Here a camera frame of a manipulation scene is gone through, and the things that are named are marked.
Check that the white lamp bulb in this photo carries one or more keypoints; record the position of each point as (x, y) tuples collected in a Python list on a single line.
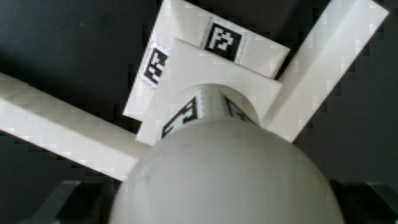
[(222, 175)]

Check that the white U-shaped table fence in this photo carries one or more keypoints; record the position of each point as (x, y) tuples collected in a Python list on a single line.
[(78, 136)]

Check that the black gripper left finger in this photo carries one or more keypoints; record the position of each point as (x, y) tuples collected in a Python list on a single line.
[(76, 205)]

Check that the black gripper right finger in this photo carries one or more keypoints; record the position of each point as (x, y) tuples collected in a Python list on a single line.
[(367, 202)]

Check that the white lamp base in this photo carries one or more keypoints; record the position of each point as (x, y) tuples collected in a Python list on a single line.
[(202, 52)]

